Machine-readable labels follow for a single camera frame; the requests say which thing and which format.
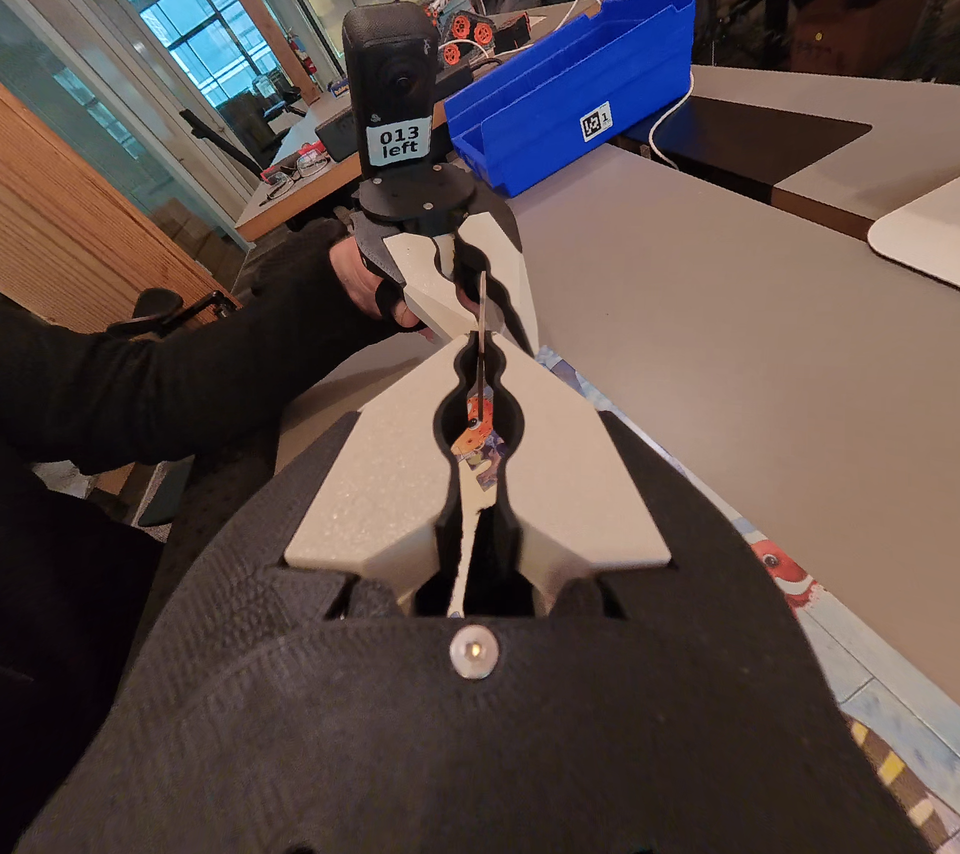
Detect labelled blue plastic bin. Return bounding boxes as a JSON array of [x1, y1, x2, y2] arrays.
[[444, 0, 702, 199]]

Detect black eyeglasses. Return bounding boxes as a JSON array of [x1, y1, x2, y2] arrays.
[[262, 149, 331, 199]]

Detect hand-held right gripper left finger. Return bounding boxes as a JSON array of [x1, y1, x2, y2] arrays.
[[283, 332, 481, 600]]

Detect white cable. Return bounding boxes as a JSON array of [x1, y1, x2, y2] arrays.
[[646, 68, 697, 171]]

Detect glass window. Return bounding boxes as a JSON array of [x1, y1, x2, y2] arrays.
[[120, 0, 285, 113]]

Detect sea animal jigsaw puzzle tray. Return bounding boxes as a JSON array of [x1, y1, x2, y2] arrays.
[[534, 344, 960, 854]]

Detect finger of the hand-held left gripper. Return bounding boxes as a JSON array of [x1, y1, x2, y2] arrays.
[[382, 231, 485, 345], [453, 210, 543, 359]]

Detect black perforated chair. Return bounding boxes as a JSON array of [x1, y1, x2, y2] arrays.
[[142, 419, 331, 645]]

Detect person's left hand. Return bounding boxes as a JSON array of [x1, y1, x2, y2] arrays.
[[330, 239, 436, 341]]

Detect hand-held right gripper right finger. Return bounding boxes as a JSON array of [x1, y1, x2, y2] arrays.
[[483, 332, 672, 600]]

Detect black case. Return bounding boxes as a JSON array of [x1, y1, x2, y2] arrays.
[[313, 107, 363, 164]]

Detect person's left forearm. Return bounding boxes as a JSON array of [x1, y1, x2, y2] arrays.
[[0, 220, 391, 476]]

